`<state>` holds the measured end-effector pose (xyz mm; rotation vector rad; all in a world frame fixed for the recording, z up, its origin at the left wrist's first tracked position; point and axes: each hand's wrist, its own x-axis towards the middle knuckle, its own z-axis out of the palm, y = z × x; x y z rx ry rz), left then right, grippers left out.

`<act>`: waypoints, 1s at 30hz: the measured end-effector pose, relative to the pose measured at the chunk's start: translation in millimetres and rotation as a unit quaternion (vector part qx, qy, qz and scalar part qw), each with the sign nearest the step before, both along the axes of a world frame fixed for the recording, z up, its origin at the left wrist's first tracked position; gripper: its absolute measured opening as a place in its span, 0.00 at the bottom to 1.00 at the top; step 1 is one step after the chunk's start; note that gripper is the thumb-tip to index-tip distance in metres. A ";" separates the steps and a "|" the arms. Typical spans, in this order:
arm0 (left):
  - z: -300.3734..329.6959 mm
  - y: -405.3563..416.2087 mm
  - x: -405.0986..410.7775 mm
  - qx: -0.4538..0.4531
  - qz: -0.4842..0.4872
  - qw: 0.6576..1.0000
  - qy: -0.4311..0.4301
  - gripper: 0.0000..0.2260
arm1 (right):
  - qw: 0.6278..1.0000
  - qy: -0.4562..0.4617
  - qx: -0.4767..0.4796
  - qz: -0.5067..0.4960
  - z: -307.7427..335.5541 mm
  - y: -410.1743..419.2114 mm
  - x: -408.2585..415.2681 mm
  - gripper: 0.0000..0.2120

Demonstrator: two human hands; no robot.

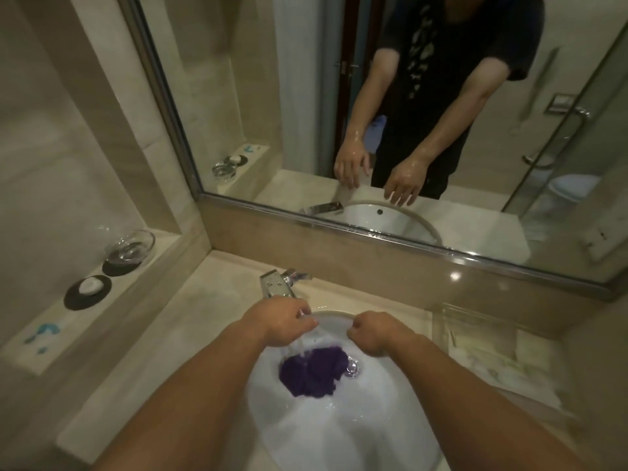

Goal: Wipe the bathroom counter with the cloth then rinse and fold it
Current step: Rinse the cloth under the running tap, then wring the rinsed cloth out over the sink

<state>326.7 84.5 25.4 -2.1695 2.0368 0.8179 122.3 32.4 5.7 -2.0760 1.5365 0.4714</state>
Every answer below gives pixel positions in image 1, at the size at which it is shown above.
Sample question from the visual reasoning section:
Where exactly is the person's left hand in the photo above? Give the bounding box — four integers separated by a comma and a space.
241, 296, 320, 349

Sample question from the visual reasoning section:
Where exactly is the purple cloth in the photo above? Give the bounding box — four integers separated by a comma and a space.
279, 344, 349, 399

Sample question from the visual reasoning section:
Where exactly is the clear glass soap dish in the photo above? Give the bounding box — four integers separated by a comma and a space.
104, 229, 157, 265

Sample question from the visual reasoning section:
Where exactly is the person's left forearm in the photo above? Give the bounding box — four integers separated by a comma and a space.
91, 315, 268, 471

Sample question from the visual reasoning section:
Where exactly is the white ceramic sink basin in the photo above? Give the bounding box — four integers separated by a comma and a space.
245, 310, 443, 471

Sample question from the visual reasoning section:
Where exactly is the chrome faucet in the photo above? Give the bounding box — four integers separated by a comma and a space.
259, 268, 314, 303

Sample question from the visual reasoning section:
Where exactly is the large wall mirror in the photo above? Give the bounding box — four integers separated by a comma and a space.
117, 0, 628, 301

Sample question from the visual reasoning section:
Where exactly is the person's right hand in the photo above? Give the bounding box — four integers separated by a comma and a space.
346, 311, 411, 359

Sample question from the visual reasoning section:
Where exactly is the clear glass tray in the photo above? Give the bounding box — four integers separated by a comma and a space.
433, 302, 566, 413

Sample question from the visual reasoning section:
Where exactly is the black round coaster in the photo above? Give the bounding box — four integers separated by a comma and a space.
63, 274, 113, 310
101, 256, 143, 278

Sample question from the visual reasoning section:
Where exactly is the person's right forearm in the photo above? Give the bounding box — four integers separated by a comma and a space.
387, 331, 588, 471

